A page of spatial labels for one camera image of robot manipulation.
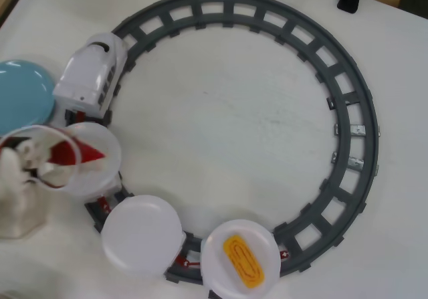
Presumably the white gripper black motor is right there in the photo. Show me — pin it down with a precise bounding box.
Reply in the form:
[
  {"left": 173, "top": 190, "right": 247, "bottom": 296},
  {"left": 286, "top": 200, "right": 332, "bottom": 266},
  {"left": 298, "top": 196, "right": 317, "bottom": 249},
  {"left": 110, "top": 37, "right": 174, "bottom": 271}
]
[{"left": 0, "top": 130, "right": 81, "bottom": 240}]

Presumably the red tuna sushi toy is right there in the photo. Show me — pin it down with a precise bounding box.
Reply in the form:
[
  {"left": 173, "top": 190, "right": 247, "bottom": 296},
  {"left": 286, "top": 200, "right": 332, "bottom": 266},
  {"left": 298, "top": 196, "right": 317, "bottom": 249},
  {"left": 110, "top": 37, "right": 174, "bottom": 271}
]
[{"left": 46, "top": 127, "right": 107, "bottom": 166}]

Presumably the blue round dish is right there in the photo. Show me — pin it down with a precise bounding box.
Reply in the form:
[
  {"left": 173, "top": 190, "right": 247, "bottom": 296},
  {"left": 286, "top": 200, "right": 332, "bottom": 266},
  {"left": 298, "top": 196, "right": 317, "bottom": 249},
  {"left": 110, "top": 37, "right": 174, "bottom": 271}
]
[{"left": 0, "top": 59, "right": 56, "bottom": 136}]

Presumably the white Shinkansen toy locomotive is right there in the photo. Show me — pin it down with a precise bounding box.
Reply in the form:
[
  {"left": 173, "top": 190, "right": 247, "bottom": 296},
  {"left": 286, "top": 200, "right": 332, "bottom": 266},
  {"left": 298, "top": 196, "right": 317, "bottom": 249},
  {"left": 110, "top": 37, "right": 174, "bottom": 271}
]
[{"left": 52, "top": 32, "right": 130, "bottom": 128}]

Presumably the yellow egg sushi toy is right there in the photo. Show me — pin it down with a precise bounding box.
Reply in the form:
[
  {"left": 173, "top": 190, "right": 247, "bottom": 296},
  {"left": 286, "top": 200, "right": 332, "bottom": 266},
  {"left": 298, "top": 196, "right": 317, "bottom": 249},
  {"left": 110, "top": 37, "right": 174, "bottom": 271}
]
[{"left": 222, "top": 233, "right": 265, "bottom": 279}]

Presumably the white round plate wagon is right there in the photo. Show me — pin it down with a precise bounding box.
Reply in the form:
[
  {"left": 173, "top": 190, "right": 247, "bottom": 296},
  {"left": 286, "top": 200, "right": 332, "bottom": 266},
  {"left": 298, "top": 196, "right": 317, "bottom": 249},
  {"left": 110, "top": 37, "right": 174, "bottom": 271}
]
[
  {"left": 100, "top": 194, "right": 187, "bottom": 276},
  {"left": 199, "top": 219, "right": 281, "bottom": 299},
  {"left": 31, "top": 121, "right": 125, "bottom": 209}
]

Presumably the thin white wire loop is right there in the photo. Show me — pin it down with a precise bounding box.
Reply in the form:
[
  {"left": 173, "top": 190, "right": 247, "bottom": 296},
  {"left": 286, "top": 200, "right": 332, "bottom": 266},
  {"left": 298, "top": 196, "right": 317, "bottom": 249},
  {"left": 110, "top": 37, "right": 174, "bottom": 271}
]
[{"left": 0, "top": 124, "right": 83, "bottom": 191}]

